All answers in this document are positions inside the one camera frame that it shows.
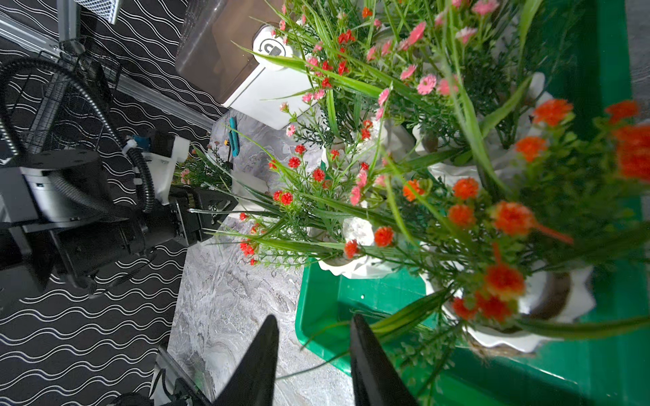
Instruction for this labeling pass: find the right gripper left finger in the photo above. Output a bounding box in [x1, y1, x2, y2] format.
[213, 315, 279, 405]

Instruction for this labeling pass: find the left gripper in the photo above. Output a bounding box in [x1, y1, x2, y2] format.
[169, 185, 238, 246]

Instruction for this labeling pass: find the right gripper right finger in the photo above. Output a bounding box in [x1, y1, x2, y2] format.
[350, 315, 417, 406]

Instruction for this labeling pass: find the red flower pot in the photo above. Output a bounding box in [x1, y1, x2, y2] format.
[210, 145, 426, 279]

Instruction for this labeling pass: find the pink flower pot front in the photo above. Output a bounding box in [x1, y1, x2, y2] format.
[250, 1, 382, 146]

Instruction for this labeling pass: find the pink flower pot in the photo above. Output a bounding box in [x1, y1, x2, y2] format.
[250, 1, 382, 146]
[172, 143, 269, 211]

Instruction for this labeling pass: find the orange flower pot tray front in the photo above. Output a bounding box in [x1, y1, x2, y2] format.
[375, 95, 650, 406]

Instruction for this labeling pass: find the green grass pot back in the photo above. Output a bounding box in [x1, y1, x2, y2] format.
[418, 1, 565, 186]

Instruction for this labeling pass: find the pink flower pot back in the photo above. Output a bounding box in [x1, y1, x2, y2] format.
[172, 143, 269, 211]

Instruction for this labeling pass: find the green plant pot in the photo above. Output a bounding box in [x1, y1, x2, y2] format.
[268, 58, 412, 208]

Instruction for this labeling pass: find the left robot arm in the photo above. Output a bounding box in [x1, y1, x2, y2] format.
[1, 59, 237, 306]

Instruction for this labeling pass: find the brown lidded storage box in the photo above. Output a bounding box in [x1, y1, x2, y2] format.
[175, 1, 311, 130]

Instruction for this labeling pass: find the green plastic tray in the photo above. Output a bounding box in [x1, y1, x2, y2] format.
[294, 0, 650, 406]

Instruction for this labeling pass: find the teal handled tool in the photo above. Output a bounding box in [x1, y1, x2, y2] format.
[229, 117, 240, 157]

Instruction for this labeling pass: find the black wire wall basket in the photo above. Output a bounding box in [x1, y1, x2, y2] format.
[16, 36, 122, 154]

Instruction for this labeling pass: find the white mesh wall basket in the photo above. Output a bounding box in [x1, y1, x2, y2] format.
[75, 0, 123, 25]

